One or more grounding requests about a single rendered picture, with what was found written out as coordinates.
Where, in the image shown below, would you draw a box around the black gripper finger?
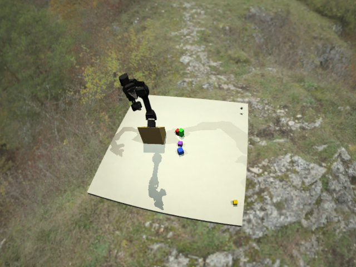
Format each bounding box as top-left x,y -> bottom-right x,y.
126,87 -> 138,100
132,103 -> 141,111

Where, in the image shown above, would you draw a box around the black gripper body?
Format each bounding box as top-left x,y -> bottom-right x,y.
124,83 -> 140,111

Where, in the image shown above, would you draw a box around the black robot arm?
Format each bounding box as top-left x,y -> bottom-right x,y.
118,73 -> 157,127

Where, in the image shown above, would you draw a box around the blue block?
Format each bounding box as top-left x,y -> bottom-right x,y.
177,147 -> 184,155

